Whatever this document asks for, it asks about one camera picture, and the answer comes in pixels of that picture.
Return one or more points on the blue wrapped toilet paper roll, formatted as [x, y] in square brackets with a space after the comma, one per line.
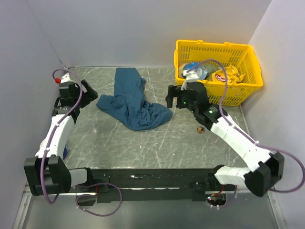
[65, 152]

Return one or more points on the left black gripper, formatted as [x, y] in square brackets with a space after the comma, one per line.
[90, 93]

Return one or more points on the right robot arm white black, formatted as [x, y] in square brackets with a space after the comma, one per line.
[263, 168]

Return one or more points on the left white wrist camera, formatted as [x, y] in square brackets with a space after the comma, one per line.
[63, 79]

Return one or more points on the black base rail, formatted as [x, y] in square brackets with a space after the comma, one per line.
[147, 184]

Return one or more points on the blue clear plastic package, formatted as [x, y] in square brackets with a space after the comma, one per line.
[193, 70]

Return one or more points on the blue t-shirt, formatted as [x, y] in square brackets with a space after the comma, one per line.
[128, 104]

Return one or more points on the small round brooch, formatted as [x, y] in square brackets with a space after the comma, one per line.
[200, 129]

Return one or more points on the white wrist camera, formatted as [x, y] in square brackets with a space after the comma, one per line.
[63, 79]
[190, 77]

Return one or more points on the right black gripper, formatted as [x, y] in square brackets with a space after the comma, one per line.
[172, 92]

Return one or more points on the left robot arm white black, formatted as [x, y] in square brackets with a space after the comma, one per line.
[47, 169]

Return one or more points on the yellow chips bag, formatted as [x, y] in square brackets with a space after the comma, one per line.
[233, 75]

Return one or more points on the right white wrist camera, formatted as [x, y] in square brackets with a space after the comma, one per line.
[190, 77]

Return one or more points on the yellow plastic basket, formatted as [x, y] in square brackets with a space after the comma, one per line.
[218, 56]

